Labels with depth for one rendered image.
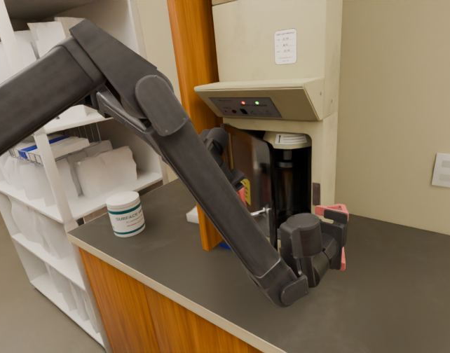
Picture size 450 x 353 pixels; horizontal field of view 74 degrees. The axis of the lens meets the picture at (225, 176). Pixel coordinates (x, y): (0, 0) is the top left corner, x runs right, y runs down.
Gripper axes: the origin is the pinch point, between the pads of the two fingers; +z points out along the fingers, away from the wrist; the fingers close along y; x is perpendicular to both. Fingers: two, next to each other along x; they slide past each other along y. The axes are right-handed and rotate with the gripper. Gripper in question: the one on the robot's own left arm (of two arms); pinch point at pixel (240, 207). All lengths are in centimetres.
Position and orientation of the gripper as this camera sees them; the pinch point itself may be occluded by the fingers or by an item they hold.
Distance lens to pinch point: 80.9
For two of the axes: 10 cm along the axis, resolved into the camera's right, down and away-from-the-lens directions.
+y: -8.0, 5.9, -1.1
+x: 3.5, 3.1, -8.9
